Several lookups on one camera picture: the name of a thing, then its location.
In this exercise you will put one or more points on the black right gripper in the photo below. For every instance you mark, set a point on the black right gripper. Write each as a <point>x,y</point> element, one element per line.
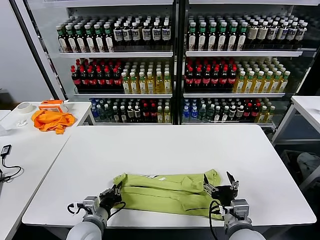
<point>225,195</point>

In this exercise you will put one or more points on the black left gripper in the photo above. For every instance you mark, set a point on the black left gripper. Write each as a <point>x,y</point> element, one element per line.
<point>110,200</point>

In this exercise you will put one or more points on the light green printed T-shirt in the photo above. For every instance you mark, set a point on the light green printed T-shirt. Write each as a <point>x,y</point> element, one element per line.
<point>162,197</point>

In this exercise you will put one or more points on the grey silver right robot arm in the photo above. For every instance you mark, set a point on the grey silver right robot arm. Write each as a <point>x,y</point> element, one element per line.
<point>237,225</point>

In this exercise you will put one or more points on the grey silver left robot arm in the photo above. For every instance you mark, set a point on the grey silver left robot arm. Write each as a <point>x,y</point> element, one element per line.
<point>85,230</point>

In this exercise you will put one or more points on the small dark tea bottle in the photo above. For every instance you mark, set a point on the small dark tea bottle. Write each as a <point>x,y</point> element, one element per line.
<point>217,114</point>
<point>115,114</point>
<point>225,114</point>
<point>122,114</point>

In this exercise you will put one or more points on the small white label dark bottle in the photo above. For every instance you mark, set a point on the small white label dark bottle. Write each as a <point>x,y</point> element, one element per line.
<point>232,114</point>
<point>240,114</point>
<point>137,114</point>
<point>130,114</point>

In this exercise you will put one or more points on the small clear green bottle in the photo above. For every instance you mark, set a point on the small clear green bottle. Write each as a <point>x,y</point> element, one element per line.
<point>108,114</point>
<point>101,114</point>
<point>203,114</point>
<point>210,114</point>

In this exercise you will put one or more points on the small blue water bottle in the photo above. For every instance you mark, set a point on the small blue water bottle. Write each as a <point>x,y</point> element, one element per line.
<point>186,114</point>
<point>94,113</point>
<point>194,114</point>

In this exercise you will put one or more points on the small red cap cola bottle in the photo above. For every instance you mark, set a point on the small red cap cola bottle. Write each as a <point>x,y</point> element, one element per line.
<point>153,114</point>
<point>255,113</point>
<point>247,113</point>
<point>146,114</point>

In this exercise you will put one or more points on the small yellow juice bottle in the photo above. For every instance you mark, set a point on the small yellow juice bottle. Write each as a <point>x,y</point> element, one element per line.
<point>270,115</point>
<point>160,115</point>
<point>167,115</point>
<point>262,115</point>

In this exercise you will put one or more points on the white side table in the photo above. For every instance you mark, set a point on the white side table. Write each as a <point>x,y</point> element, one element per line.
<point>80,109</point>
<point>308,105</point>

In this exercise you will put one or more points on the grey fabric bundle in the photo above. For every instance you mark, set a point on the grey fabric bundle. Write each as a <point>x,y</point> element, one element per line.
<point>309,163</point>

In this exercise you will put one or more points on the crumpled orange cloth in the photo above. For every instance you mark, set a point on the crumpled orange cloth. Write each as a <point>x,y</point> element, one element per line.
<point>50,122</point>

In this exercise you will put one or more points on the yellow juice bottle white cap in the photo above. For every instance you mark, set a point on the yellow juice bottle white cap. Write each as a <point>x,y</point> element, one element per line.
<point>159,85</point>
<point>258,84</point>
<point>167,84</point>
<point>142,85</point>
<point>276,84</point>
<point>240,84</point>
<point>134,85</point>
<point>284,84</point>
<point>151,85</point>
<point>267,84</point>
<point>125,85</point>
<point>248,84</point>

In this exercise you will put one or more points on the orange and white box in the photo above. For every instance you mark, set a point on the orange and white box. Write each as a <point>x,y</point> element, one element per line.
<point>50,103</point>

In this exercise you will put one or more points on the small black flat device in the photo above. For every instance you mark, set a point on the small black flat device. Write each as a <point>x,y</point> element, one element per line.
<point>6,150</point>

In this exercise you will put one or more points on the beige masking tape roll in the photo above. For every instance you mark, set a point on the beige masking tape roll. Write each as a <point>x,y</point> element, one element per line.
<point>25,112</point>

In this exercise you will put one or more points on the green cap dark tea bottle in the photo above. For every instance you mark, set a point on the green cap dark tea bottle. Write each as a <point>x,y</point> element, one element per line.
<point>202,38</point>
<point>212,38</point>
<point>222,38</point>
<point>242,38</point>
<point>89,38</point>
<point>70,38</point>
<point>79,38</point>
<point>108,38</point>
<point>192,38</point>
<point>98,38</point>
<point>61,38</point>
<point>232,38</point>

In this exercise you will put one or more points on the navy label dark drink bottle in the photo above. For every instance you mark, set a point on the navy label dark drink bottle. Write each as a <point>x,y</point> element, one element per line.
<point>165,33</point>
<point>117,34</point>
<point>272,33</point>
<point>126,34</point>
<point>301,33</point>
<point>291,33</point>
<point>135,34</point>
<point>156,33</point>
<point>146,34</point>
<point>282,33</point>

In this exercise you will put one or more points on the beige label dark drink bottle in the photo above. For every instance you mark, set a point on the beige label dark drink bottle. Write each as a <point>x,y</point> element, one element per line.
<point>253,33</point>
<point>262,33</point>

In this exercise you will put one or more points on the white drinks display cabinet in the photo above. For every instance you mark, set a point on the white drinks display cabinet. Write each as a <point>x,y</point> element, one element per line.
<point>108,2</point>
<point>238,2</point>

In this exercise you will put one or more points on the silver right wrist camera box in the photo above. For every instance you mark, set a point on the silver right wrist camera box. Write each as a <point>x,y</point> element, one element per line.
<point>239,207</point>

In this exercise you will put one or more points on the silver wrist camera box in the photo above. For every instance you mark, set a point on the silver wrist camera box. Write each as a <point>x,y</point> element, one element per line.
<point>239,207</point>
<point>90,203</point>

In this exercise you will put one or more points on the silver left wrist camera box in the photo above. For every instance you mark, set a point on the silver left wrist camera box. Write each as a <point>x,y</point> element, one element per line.
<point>90,203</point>

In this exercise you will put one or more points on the black cabinet centre post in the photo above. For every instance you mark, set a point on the black cabinet centre post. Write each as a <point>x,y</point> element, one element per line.
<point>181,75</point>

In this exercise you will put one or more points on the black slanted frame bar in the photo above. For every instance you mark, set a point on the black slanted frame bar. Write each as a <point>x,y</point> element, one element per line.
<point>35,50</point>

